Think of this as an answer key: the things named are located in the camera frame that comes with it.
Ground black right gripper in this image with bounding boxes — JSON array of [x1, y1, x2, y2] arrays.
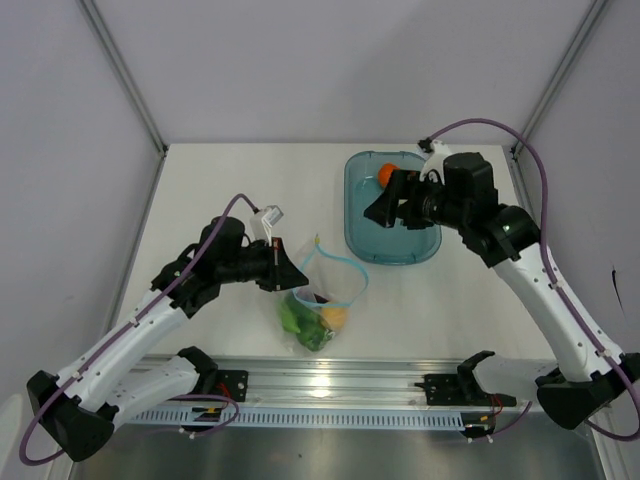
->
[[363, 170, 468, 232]]

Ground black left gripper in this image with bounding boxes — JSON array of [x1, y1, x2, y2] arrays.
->
[[217, 237, 308, 292]]

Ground green cucumber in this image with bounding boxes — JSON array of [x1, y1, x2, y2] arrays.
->
[[279, 296, 314, 334]]

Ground purple eggplant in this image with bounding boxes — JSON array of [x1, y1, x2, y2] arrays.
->
[[313, 294, 331, 305]]

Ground clear zip top bag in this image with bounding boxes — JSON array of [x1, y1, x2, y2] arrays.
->
[[275, 237, 369, 354]]

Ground orange tomato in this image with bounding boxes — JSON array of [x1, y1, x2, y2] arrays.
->
[[377, 163, 399, 189]]

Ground yellow lemon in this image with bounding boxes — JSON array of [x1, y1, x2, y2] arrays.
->
[[320, 306, 349, 332]]

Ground green bell pepper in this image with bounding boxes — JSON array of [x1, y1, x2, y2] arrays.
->
[[296, 323, 335, 352]]

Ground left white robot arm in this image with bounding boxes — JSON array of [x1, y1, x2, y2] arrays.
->
[[26, 217, 309, 462]]

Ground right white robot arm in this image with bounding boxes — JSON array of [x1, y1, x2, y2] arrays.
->
[[363, 153, 639, 430]]

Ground teal plastic tub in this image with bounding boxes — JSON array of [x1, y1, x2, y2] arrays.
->
[[343, 151, 442, 266]]

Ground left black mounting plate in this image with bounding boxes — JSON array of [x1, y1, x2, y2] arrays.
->
[[213, 370, 249, 403]]

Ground black mounting plate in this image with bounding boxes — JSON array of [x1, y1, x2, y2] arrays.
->
[[213, 370, 249, 403], [414, 373, 517, 407]]

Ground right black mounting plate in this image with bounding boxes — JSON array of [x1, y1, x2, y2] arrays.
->
[[414, 373, 517, 407]]

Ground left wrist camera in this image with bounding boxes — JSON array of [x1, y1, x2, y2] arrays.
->
[[249, 205, 284, 245]]

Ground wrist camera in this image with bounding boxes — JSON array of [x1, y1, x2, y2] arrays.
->
[[417, 138, 453, 183], [249, 205, 284, 245]]

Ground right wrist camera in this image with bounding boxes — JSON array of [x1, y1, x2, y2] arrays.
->
[[417, 138, 453, 183]]

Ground white slotted cable duct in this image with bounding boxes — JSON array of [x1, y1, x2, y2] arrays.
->
[[129, 406, 465, 431]]

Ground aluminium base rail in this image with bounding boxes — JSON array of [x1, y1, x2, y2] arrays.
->
[[114, 352, 614, 414]]

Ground right aluminium frame post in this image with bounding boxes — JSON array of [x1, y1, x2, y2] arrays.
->
[[510, 0, 613, 161]]

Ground aluminium frame post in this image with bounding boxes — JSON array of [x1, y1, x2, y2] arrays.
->
[[76, 0, 168, 157], [510, 0, 613, 161]]

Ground left aluminium frame post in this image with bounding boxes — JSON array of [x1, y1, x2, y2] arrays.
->
[[76, 0, 168, 157]]

